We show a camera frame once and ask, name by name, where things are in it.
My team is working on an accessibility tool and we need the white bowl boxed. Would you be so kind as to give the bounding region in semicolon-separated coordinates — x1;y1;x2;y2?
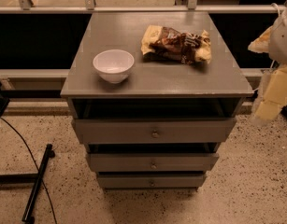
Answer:
93;49;135;84

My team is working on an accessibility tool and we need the black stand base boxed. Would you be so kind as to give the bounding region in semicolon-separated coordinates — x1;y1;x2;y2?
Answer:
0;144;55;224

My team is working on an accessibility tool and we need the grey bottom drawer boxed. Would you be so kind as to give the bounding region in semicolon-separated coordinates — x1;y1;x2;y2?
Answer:
97;174;206;189

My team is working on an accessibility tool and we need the grey drawer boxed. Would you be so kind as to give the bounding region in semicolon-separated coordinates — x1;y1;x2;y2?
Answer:
72;118;236;144
97;174;206;189
86;153;219;172

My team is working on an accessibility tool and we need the grey top drawer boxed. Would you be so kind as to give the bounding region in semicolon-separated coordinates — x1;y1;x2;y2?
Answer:
72;118;236;144

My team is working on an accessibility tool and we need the white hanging cable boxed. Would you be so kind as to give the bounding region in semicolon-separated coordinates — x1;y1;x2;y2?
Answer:
270;2;284;21

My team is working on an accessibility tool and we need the grey wooden drawer cabinet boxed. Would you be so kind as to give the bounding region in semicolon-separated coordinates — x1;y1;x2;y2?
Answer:
61;12;252;189

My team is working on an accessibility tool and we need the metal railing frame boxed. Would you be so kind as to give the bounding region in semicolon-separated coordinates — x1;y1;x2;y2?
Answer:
0;0;287;91

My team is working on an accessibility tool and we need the black floor cable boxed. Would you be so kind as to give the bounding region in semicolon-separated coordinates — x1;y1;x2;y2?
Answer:
0;117;59;224

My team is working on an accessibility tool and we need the brown yellow snack bag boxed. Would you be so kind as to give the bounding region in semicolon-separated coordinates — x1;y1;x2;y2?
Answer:
141;25;211;64

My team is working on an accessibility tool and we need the grey middle drawer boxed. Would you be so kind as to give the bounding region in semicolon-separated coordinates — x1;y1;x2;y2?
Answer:
86;153;219;172

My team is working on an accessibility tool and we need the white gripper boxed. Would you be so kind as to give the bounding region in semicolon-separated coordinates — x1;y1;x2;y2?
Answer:
248;27;287;120

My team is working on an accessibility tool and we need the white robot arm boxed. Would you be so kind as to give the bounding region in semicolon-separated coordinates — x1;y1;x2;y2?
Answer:
248;8;287;122

